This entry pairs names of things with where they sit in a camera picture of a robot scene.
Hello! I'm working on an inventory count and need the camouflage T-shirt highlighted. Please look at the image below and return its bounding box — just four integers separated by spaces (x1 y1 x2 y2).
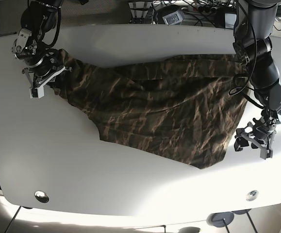
51 49 247 169

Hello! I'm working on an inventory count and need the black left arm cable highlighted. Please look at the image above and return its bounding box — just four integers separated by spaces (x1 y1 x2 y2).
229 7 264 107

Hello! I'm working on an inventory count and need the black floor stand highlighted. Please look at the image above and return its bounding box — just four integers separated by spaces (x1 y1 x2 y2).
233 209 258 233
206 212 234 233

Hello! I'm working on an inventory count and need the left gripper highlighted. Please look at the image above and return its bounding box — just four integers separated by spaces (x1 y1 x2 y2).
234 118 276 160

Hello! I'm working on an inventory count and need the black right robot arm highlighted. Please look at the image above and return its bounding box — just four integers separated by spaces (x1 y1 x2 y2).
12 0 71 99

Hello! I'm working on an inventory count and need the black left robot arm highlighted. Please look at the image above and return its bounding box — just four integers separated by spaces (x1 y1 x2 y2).
229 0 281 159

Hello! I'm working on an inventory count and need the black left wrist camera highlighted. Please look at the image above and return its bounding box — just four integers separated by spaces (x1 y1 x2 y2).
234 137 249 152

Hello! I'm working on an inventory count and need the table cable grommet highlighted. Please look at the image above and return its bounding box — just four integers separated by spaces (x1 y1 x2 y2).
34 190 49 203
246 190 259 201

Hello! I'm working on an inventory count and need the right black floor stand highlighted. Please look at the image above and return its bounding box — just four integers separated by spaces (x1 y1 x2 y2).
233 209 258 233

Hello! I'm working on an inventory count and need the left black floor stand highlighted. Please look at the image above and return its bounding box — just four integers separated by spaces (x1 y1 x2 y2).
206 212 234 233

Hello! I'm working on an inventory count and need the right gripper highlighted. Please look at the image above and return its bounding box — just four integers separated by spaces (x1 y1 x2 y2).
22 60 72 99

